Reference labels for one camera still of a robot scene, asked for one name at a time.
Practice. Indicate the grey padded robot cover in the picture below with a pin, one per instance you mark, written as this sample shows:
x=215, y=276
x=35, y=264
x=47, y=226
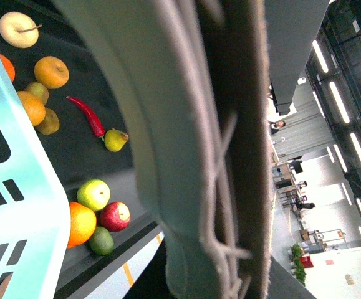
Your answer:
x=190, y=78

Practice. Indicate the small orange tangerine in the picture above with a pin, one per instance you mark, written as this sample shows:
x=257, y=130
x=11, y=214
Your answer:
x=9, y=67

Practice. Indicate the brown kiwi fruit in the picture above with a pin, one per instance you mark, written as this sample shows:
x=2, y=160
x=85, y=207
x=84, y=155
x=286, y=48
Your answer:
x=50, y=124

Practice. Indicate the round orange middle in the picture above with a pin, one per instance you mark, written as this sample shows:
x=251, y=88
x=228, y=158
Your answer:
x=33, y=106

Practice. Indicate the green apple front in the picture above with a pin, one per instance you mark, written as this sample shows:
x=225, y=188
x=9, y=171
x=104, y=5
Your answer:
x=94, y=194

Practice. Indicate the teal plastic basket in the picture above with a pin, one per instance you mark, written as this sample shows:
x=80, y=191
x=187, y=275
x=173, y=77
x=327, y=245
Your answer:
x=34, y=209

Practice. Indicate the yellow green pear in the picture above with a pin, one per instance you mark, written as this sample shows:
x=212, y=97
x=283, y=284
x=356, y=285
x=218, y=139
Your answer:
x=115, y=140

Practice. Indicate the red apple front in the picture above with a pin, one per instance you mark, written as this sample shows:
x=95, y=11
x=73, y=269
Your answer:
x=115, y=217

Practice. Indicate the large orange front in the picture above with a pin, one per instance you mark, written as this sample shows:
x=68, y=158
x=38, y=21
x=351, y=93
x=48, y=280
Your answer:
x=83, y=222

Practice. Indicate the white pear with stem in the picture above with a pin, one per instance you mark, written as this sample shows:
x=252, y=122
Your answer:
x=19, y=30

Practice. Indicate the red chili pepper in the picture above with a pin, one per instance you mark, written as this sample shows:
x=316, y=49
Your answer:
x=94, y=121

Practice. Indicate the green avocado front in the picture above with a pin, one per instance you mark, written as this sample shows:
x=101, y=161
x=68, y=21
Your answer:
x=101, y=242

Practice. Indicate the golden yellow pear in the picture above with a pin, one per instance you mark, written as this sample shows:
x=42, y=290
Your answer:
x=52, y=72

